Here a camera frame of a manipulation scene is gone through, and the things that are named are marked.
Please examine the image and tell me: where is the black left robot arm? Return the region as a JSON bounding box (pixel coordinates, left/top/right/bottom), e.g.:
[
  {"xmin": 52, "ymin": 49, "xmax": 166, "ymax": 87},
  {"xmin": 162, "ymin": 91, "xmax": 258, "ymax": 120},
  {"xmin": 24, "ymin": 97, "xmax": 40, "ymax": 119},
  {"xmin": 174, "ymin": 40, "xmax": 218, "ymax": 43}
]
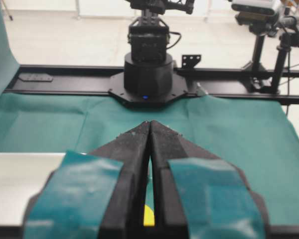
[{"xmin": 23, "ymin": 0, "xmax": 194, "ymax": 239}]

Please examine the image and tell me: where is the black corner bracket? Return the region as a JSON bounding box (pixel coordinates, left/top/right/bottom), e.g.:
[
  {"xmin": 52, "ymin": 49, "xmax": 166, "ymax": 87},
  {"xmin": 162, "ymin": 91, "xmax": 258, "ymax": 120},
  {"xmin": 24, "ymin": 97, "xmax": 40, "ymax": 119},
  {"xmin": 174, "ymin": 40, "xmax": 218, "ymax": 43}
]
[{"xmin": 181, "ymin": 54, "xmax": 201, "ymax": 69}]

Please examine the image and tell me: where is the grey camera on stand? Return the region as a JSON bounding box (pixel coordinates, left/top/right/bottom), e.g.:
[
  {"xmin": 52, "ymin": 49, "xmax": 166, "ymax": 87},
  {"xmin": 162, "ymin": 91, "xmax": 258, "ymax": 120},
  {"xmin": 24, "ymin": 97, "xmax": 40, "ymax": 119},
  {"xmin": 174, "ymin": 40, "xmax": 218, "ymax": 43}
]
[{"xmin": 231, "ymin": 0, "xmax": 284, "ymax": 35}]

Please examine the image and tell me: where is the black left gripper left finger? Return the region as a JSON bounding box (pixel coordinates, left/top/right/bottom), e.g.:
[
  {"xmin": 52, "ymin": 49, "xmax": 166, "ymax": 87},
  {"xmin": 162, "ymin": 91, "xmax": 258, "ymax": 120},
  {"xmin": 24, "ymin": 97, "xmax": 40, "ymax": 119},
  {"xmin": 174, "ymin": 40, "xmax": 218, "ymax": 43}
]
[{"xmin": 23, "ymin": 121, "xmax": 150, "ymax": 239}]

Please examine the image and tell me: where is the black table rail frame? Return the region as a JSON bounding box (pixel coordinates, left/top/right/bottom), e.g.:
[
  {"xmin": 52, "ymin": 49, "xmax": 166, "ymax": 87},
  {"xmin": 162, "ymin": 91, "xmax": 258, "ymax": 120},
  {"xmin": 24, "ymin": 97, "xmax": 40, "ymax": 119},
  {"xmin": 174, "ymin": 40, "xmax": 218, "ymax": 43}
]
[{"xmin": 5, "ymin": 65, "xmax": 299, "ymax": 107}]

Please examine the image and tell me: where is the green table cloth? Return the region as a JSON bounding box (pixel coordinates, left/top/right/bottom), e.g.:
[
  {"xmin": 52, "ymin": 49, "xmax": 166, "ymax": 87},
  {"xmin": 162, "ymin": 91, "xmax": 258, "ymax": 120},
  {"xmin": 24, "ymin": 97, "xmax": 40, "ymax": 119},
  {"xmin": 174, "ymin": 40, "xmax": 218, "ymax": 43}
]
[{"xmin": 0, "ymin": 94, "xmax": 299, "ymax": 225}]

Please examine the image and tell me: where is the yellow tape roll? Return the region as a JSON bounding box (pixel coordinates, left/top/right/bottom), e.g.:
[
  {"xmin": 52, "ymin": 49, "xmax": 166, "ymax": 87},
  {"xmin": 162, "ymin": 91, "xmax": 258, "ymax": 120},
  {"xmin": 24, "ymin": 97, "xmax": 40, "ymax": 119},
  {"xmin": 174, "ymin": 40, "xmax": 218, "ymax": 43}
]
[{"xmin": 143, "ymin": 205, "xmax": 155, "ymax": 227}]

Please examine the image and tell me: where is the black camera stand pole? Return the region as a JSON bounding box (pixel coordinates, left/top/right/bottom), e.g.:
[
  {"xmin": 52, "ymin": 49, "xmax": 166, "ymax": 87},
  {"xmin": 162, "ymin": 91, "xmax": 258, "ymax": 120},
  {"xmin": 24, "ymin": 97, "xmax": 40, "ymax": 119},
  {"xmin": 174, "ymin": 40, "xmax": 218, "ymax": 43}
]
[{"xmin": 270, "ymin": 16, "xmax": 299, "ymax": 94}]

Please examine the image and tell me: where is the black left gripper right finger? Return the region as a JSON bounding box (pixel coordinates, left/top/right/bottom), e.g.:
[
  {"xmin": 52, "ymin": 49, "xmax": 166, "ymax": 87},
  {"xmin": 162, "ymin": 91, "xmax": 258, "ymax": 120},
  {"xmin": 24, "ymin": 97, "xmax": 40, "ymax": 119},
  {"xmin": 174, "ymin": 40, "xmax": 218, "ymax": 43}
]
[{"xmin": 150, "ymin": 121, "xmax": 266, "ymax": 239}]

